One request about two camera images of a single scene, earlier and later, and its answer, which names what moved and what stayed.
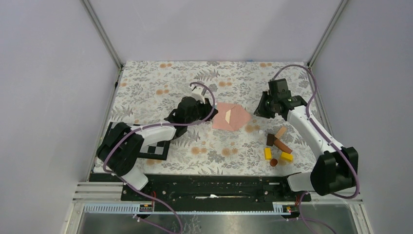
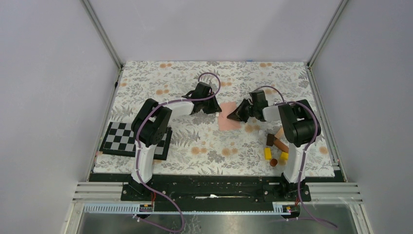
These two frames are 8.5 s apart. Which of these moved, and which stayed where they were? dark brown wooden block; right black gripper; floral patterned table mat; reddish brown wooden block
Moved: right black gripper
Stayed: floral patterned table mat; dark brown wooden block; reddish brown wooden block
